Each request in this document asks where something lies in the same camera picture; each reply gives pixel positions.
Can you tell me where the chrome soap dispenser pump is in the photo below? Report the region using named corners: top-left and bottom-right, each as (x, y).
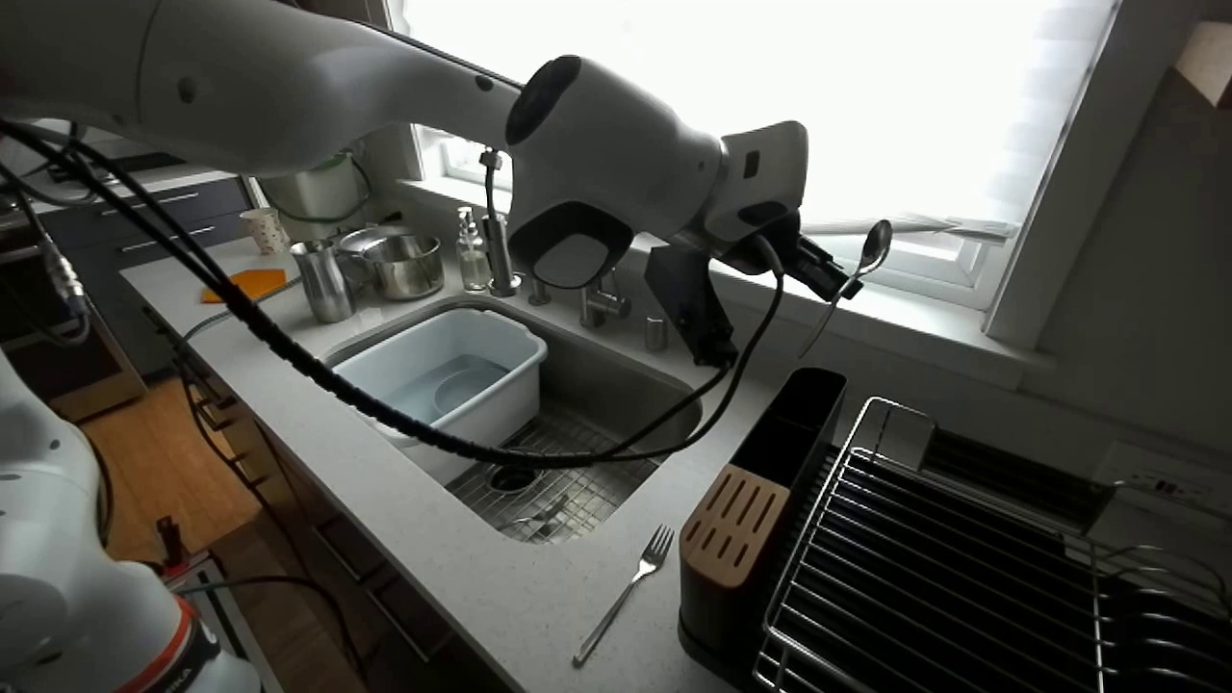
top-left (576, 285), bottom-right (621, 330)

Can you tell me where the stainless steel cup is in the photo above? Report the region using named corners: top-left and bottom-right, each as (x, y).
top-left (292, 243), bottom-right (355, 323)

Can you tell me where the silver fork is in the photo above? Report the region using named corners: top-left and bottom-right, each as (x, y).
top-left (569, 524), bottom-right (673, 669)

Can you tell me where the white plastic wash basin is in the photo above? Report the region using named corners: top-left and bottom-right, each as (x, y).
top-left (334, 310), bottom-right (547, 448)

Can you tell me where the wooden knife block insert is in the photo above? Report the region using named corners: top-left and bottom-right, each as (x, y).
top-left (681, 468), bottom-right (790, 591)

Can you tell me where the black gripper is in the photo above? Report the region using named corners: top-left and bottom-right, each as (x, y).
top-left (642, 205), bottom-right (846, 366)

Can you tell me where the wire sink bottom grid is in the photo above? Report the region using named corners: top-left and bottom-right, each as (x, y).
top-left (451, 410), bottom-right (659, 545)

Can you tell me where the stainless steel pot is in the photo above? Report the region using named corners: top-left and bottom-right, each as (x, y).
top-left (334, 228), bottom-right (442, 299)

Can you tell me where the orange sponge cloth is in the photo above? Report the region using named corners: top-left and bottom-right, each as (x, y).
top-left (200, 271), bottom-right (287, 306)

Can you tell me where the silver spoon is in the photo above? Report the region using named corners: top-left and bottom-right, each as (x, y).
top-left (802, 219), bottom-right (891, 355)

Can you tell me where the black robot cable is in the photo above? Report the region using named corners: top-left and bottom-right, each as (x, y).
top-left (0, 121), bottom-right (790, 470)

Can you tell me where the chrome spring kitchen faucet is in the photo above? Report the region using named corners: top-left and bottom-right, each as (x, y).
top-left (477, 147), bottom-right (519, 297)

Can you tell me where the small metal sink button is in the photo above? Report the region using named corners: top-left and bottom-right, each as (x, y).
top-left (642, 317), bottom-right (671, 355)

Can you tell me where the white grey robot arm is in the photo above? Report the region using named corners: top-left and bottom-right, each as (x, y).
top-left (0, 0), bottom-right (857, 366)

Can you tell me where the black dish drying rack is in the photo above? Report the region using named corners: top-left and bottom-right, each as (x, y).
top-left (676, 369), bottom-right (1232, 693)

